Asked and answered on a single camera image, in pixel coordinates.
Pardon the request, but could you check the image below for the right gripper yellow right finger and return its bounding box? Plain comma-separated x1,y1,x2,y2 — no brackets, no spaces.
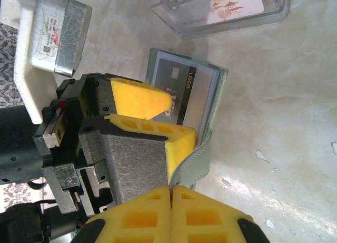
171,184,272,243

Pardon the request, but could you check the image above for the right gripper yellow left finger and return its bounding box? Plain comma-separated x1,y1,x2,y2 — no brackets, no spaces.
71,184,172,243

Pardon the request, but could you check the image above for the black credit card LOGO print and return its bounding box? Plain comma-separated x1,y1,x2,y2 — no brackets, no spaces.
152,57,198,125

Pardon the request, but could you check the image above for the green leather card holder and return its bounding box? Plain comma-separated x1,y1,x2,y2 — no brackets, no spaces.
144,47,229,192

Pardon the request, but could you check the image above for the red and white box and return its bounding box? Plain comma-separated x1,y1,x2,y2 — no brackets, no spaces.
168,0,265,27
146,0,292,40

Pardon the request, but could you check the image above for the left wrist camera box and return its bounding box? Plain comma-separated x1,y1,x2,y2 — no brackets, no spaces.
0,0,93,124

